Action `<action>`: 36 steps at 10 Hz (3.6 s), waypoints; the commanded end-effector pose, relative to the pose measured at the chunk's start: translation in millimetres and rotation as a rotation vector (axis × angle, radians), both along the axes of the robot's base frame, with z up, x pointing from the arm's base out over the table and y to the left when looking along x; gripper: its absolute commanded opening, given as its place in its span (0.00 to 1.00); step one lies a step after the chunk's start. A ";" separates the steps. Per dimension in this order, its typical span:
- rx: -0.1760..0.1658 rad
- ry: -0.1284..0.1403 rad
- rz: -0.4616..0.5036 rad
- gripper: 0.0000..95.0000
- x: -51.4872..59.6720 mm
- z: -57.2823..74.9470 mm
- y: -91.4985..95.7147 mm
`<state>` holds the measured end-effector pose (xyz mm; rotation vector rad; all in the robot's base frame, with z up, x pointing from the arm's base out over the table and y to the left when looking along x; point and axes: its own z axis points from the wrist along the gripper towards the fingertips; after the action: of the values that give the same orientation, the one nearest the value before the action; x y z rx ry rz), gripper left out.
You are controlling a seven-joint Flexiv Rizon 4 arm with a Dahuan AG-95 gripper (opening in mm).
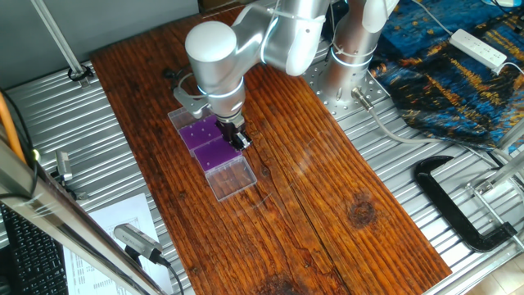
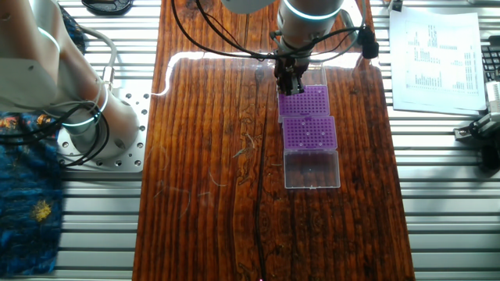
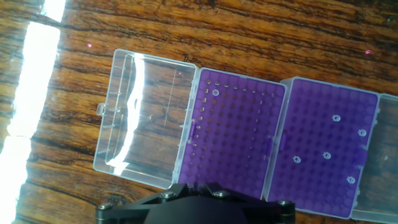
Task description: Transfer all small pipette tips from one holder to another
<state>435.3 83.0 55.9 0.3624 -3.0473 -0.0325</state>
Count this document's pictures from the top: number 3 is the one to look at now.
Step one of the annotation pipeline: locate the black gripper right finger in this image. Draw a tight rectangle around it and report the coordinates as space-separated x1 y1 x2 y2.
200 182 296 224

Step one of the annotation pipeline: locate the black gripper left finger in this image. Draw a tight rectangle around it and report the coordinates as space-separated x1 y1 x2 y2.
95 182 197 224

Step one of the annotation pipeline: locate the purple pipette tip box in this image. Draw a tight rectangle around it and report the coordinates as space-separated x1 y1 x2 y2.
92 48 287 200
262 76 398 224

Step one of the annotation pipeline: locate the brown wooden board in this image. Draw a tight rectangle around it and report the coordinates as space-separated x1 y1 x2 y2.
0 0 398 224

